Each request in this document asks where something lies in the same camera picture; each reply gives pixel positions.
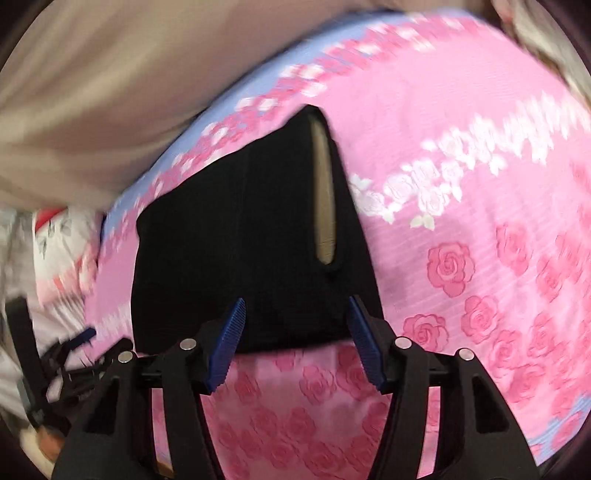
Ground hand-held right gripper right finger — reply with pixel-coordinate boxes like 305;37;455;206
347;295;541;480

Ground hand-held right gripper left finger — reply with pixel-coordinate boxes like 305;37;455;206
51;298;246;480

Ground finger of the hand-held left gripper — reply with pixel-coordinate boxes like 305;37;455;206
69;338;134;384
55;327;99;358

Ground black pants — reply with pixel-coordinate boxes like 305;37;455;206
130;105;386;356

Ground white striped cloth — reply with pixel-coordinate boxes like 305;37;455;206
0;277;35;416

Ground white cat print pillow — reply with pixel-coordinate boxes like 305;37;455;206
9;205;107;324

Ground pink rose print bedsheet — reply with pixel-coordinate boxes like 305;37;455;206
83;9;591;480

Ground beige curtain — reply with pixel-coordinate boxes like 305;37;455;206
0;0;398;213

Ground cream floral quilt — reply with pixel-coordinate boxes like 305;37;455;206
489;0;591;107

